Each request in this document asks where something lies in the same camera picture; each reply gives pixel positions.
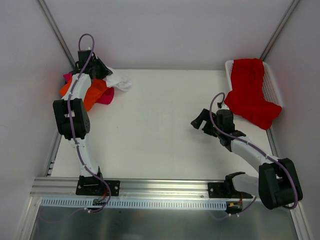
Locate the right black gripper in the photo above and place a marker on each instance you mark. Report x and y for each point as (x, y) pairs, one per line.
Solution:
(208, 124)

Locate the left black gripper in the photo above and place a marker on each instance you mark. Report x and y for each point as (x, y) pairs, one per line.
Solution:
(100, 69)

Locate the white t shirt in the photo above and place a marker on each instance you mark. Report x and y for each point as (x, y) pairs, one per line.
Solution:
(119, 81)

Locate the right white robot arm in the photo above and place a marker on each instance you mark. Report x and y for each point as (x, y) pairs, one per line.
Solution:
(277, 184)

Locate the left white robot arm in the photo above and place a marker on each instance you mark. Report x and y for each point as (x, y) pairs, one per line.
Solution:
(74, 125)

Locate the orange t shirt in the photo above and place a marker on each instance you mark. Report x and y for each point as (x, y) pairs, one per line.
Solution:
(95, 95)

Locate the pink t shirt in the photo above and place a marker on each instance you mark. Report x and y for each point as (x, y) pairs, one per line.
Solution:
(107, 97)

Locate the red t shirt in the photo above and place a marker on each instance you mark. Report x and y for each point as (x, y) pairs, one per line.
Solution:
(246, 98)

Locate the white plastic basket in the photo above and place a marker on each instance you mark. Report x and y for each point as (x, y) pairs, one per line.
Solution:
(270, 89)

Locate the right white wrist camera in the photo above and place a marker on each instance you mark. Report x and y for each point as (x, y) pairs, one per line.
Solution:
(222, 106)

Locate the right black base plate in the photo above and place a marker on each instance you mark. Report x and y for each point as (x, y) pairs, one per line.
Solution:
(225, 190)

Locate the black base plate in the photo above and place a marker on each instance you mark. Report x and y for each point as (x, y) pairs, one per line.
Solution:
(225, 190)
(112, 187)

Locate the left aluminium corner post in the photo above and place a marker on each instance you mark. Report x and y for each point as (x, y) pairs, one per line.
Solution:
(56, 31)

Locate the aluminium corner post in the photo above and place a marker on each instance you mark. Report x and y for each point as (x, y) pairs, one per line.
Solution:
(279, 28)
(56, 31)

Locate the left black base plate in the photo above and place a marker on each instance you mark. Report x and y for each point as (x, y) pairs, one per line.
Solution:
(112, 187)

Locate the aluminium mounting rail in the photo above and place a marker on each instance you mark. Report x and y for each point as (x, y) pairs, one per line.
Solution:
(149, 189)

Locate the white slotted cable duct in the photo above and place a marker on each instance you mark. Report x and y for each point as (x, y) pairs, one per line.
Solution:
(161, 204)

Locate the right aluminium corner post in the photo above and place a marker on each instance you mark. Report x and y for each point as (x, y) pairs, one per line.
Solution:
(279, 28)

